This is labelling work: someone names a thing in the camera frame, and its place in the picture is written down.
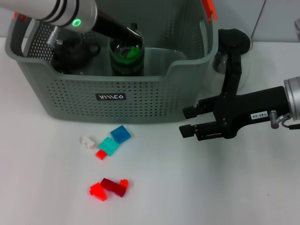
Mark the glass coffee pot black handle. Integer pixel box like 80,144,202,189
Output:
212,28,254,96

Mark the black teapot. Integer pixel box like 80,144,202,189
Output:
52,38,101,70

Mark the bright red toy brick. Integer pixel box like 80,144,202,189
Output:
89,182,108,201

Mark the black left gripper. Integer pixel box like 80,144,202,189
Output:
90,9,142,44

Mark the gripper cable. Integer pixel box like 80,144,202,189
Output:
46,26,63,46
269,110,300,131

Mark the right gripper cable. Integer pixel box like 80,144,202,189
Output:
269,110,300,131

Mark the small green toy brick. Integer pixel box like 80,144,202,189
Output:
114,55,132,67

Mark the blue toy brick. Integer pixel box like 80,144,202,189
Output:
110,125,131,144

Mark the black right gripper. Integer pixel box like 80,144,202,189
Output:
179,85,291,142

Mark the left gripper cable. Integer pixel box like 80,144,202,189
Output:
46,26,63,46

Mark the grey perforated storage basket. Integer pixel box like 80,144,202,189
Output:
5,0,219,124

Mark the translucent white toy brick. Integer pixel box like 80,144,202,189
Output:
80,135,98,150

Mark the teal toy brick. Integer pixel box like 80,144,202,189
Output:
98,137,120,157

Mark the dark red toy brick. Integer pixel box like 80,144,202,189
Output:
100,177,127,198

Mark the long green toy brick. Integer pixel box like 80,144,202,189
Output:
127,46,141,59

